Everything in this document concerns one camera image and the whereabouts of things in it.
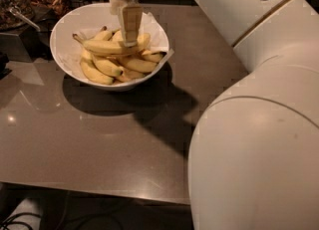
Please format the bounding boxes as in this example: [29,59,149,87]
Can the black cables under table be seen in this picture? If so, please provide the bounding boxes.
[0,190,134,230]

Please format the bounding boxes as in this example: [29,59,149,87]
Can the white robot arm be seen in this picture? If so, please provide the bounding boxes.
[188,0,319,230]

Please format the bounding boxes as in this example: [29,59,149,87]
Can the metal scoop handle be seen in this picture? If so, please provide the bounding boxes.
[9,7,41,32]

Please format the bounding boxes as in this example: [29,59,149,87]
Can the glass jar of nuts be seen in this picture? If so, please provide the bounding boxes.
[0,0,34,31]

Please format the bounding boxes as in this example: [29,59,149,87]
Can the back banana with stem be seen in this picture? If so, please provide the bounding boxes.
[112,31,123,41]

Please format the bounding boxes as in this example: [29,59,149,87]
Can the white ceramic bowl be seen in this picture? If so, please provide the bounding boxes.
[49,2,170,93]

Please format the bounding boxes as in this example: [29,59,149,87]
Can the small right yellow banana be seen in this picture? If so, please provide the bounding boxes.
[140,50,165,63]

